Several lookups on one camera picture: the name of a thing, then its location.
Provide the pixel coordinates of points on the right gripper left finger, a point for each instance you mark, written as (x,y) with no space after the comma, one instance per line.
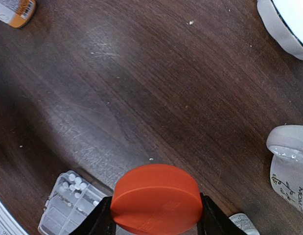
(99,221)

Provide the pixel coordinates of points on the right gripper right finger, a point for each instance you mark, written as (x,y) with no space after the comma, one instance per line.
(213,220)

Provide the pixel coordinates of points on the small white bottle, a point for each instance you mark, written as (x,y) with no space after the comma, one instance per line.
(243,222)

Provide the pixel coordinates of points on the clear plastic pill organizer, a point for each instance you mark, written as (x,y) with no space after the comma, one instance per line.
(60,217)

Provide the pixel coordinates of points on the white pills in organizer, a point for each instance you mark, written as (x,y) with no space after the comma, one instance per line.
(74,188)

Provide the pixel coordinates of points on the floral mug yellow inside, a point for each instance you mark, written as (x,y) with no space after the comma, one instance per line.
(286,170)

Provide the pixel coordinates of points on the white scalloped bowl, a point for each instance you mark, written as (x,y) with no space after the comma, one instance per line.
(283,19)

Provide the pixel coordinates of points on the grey lid vitamin bottle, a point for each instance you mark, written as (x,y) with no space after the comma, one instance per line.
(17,13)

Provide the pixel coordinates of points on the front aluminium rail base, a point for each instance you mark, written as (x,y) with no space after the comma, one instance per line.
(8,225)

